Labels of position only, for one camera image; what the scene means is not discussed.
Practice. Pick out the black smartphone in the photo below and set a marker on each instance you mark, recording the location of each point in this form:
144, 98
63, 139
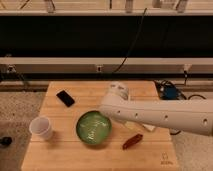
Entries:
65, 98

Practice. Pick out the white metal rail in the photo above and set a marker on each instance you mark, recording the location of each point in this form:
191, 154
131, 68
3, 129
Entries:
107, 65

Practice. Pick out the red brown snack packet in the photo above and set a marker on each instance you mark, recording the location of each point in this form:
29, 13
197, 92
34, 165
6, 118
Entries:
132, 141

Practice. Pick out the blue device with cables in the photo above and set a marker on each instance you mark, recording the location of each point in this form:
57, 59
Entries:
168, 91

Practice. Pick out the green ceramic bowl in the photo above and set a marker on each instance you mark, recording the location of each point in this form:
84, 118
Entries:
93, 128

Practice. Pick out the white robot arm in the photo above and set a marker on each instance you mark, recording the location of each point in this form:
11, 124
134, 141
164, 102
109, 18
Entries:
194, 116

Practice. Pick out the white sponge block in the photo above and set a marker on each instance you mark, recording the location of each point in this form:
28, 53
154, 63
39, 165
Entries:
139, 127

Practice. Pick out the black object on floor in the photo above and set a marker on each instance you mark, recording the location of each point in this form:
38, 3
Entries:
5, 141

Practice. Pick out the white paper cup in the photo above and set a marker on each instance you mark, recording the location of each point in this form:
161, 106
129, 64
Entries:
41, 126

